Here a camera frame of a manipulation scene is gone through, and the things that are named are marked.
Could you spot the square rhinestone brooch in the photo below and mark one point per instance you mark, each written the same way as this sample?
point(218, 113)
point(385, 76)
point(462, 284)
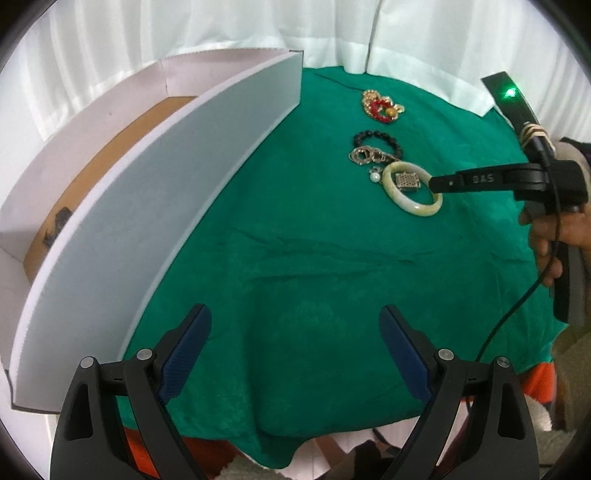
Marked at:
point(406, 181)

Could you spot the tan rubber band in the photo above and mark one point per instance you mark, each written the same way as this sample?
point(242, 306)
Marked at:
point(533, 133)

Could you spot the pale jade bangle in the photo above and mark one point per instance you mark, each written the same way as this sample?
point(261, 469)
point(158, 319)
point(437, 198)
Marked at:
point(415, 210)

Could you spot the tan cloth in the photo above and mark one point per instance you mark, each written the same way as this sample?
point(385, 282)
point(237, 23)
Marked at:
point(570, 147)

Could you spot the pearl earring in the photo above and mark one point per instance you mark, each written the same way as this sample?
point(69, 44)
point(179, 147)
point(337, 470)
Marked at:
point(375, 177)

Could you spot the dark tassel pendant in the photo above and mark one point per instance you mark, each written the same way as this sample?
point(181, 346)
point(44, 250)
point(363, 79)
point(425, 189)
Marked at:
point(57, 219)

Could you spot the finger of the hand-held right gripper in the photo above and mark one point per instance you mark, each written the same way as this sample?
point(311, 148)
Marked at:
point(466, 181)

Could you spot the green velvet cloth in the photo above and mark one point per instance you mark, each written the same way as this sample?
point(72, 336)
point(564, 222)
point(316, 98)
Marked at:
point(300, 277)

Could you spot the white cardboard box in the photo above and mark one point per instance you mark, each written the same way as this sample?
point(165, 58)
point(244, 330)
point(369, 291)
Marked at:
point(161, 207)

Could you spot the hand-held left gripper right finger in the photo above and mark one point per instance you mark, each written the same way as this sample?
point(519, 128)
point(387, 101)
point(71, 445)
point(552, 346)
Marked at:
point(404, 355)

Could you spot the white curtain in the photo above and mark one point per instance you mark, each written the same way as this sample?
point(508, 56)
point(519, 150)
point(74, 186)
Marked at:
point(207, 27)
point(461, 46)

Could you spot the beige cloth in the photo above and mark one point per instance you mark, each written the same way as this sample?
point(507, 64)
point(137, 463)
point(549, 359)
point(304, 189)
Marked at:
point(575, 378)

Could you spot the black object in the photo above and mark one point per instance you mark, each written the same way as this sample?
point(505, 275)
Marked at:
point(369, 461)

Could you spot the person's right hand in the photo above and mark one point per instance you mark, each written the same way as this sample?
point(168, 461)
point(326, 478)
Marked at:
point(545, 235)

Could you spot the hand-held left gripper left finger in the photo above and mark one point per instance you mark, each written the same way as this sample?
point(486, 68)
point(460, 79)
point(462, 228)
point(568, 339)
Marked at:
point(184, 355)

